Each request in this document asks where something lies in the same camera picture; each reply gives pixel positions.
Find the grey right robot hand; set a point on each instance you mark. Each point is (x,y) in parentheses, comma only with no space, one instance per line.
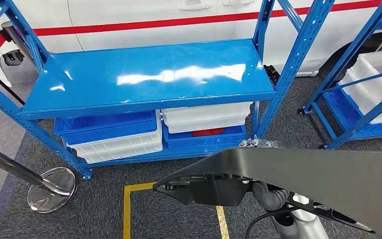
(258,143)

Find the chrome stanchion post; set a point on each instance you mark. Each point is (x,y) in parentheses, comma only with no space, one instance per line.
(11,33)
(19,170)

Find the blue metal shelf rack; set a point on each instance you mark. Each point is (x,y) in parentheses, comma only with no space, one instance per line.
(145,76)
(347,54)

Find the blue plastic bin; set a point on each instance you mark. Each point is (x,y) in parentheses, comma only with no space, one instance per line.
(105,127)
(342,112)
(204,142)

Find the red object in bin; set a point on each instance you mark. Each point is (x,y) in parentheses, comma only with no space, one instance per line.
(207,132)

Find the black plastic plate holder part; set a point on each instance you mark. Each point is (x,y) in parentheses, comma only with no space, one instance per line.
(309,175)

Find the white car red stripe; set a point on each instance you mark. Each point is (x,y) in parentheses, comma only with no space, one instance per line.
(145,13)

